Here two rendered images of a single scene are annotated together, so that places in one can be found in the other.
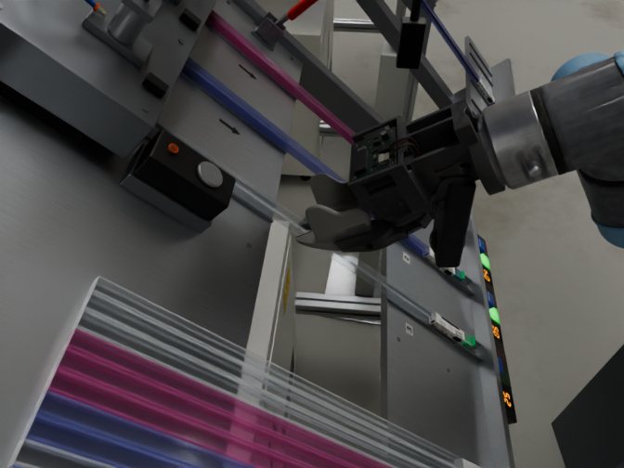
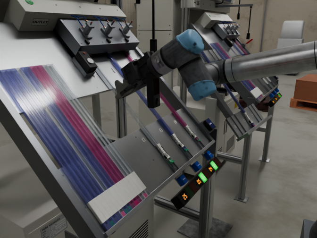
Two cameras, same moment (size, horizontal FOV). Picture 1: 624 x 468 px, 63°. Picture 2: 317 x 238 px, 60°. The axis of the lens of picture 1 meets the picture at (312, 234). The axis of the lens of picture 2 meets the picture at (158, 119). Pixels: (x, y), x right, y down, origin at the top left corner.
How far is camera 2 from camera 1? 0.72 m
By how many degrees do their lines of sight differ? 37
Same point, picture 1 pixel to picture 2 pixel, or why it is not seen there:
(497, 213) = (298, 221)
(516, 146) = (154, 55)
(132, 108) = (78, 41)
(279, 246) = not seen: hidden behind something
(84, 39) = (77, 30)
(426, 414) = (130, 156)
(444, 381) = (148, 159)
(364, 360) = not seen: outside the picture
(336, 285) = (191, 222)
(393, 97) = (211, 115)
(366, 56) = (258, 146)
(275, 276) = not seen: hidden behind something
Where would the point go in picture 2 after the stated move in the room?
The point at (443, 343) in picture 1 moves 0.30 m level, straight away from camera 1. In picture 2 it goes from (158, 154) to (219, 135)
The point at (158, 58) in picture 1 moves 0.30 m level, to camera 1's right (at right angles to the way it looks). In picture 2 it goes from (93, 40) to (168, 42)
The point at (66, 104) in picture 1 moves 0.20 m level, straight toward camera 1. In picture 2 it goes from (68, 40) to (48, 43)
